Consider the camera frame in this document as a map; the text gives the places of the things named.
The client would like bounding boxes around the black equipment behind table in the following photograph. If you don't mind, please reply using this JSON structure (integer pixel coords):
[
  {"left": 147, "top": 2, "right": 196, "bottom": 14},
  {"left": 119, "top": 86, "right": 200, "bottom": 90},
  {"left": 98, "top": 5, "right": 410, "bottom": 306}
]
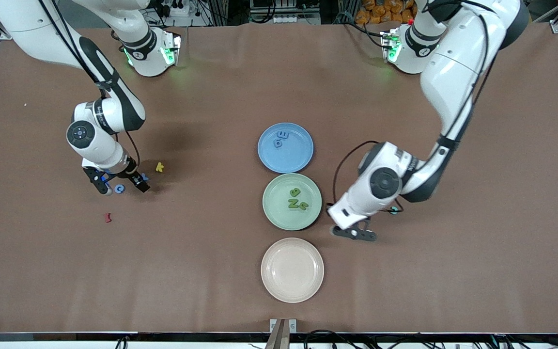
[{"left": 249, "top": 0, "right": 322, "bottom": 26}]

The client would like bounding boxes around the black cable bundle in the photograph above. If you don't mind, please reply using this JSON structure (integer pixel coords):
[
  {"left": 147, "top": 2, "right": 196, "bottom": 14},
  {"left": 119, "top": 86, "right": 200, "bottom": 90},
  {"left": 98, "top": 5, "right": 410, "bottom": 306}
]
[
  {"left": 490, "top": 324, "right": 558, "bottom": 349},
  {"left": 303, "top": 330, "right": 357, "bottom": 349}
]

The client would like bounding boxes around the green round plate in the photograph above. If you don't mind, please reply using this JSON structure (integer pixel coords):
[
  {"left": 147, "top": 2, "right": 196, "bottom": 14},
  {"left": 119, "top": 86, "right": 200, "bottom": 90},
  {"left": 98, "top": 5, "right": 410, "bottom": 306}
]
[{"left": 262, "top": 173, "right": 323, "bottom": 231}]

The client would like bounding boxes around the brown table cover sheet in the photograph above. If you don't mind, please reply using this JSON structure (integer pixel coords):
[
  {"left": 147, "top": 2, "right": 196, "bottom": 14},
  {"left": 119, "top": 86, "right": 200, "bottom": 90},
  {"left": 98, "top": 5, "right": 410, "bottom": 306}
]
[{"left": 0, "top": 22, "right": 558, "bottom": 335}]

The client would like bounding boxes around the white power strip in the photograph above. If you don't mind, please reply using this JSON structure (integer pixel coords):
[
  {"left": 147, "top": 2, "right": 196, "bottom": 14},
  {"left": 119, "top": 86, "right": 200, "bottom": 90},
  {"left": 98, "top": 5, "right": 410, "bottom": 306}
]
[{"left": 160, "top": 0, "right": 195, "bottom": 17}]

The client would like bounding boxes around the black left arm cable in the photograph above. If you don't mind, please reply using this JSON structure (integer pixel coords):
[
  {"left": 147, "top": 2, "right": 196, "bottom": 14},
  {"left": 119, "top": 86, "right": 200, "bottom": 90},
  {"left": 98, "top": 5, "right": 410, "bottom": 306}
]
[{"left": 332, "top": 5, "right": 502, "bottom": 210}]

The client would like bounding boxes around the beige round plate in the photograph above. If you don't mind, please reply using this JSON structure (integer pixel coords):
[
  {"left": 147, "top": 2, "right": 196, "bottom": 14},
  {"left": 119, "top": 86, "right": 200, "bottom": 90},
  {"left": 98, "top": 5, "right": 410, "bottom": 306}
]
[{"left": 261, "top": 237, "right": 325, "bottom": 304}]

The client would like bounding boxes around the pile of orange objects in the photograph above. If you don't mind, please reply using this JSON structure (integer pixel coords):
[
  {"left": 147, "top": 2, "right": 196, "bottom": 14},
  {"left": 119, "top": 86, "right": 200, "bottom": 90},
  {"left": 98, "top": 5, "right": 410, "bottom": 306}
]
[{"left": 356, "top": 0, "right": 415, "bottom": 25}]

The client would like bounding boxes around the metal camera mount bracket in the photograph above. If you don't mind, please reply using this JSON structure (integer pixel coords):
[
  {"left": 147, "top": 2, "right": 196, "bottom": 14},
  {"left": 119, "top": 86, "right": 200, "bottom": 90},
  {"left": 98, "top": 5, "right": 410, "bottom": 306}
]
[{"left": 269, "top": 318, "right": 297, "bottom": 349}]

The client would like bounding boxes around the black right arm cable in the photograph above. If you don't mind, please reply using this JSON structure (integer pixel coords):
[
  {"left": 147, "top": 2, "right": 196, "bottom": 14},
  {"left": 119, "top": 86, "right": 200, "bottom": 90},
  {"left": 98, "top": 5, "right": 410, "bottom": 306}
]
[{"left": 42, "top": 0, "right": 140, "bottom": 171}]

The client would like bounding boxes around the blue round plate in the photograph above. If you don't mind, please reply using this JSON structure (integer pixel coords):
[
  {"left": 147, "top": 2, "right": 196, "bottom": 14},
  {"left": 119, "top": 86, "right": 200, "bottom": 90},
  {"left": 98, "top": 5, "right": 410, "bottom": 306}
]
[{"left": 257, "top": 122, "right": 314, "bottom": 174}]

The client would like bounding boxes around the white table edge rail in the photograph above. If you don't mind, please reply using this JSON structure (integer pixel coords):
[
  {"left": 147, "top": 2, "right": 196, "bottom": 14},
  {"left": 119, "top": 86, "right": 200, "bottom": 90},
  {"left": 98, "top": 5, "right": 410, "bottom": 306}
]
[{"left": 0, "top": 332, "right": 558, "bottom": 349}]

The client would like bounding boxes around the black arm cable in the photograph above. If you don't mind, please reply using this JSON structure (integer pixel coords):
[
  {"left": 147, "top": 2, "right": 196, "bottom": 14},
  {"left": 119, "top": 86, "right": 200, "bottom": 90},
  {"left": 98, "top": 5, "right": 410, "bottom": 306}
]
[
  {"left": 332, "top": 5, "right": 502, "bottom": 210},
  {"left": 42, "top": 0, "right": 140, "bottom": 171}
]

